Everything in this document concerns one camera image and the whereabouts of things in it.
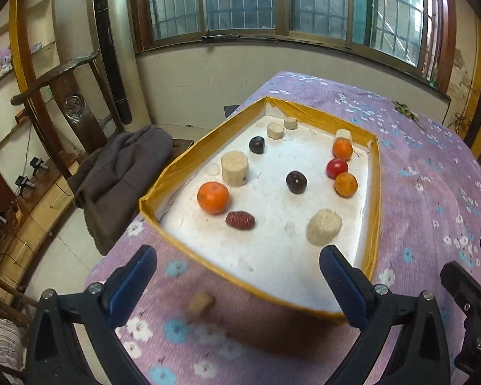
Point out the mandarin orange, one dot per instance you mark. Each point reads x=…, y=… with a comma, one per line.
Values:
x=346, y=184
x=342, y=149
x=213, y=197

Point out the dark purple plum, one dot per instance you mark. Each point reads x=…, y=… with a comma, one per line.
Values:
x=256, y=144
x=296, y=181

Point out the silver standing air conditioner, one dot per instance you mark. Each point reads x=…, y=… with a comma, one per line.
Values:
x=124, y=28

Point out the purple plush toy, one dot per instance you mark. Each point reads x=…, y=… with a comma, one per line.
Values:
x=4, y=58

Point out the purple floral tablecloth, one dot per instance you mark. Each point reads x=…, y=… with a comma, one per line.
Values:
x=417, y=208

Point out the red tomato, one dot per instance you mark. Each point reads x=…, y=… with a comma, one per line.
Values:
x=336, y=168

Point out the red date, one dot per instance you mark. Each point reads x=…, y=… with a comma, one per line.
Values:
x=240, y=219

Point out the grey fleece coat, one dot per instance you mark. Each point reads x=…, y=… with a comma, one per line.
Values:
x=116, y=168

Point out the wooden side cabinet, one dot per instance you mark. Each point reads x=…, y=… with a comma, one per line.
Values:
x=44, y=208

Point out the green leafy sprig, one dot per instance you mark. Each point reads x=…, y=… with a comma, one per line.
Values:
x=405, y=109

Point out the dark wooden chair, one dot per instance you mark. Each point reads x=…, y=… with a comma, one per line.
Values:
x=74, y=106

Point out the small black device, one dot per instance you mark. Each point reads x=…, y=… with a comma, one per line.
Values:
x=24, y=181
x=37, y=163

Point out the barred window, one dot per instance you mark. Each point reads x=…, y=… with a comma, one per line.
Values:
x=232, y=0

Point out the striped cloth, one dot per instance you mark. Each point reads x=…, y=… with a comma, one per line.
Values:
x=8, y=339

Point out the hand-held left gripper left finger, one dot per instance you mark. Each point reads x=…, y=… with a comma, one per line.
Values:
x=132, y=284

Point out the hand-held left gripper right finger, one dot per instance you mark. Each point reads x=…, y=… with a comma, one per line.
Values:
x=340, y=284

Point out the rough cream foam chunk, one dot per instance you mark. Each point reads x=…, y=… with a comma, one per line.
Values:
x=324, y=227

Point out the yellow cardboard tray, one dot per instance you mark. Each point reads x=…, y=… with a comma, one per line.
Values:
x=373, y=208

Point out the large cream foam cylinder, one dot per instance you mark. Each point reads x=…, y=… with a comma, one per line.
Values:
x=234, y=168

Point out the tan cork piece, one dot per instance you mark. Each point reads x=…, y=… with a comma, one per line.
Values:
x=200, y=302

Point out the small cream foam cylinder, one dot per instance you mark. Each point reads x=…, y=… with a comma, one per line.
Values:
x=290, y=123

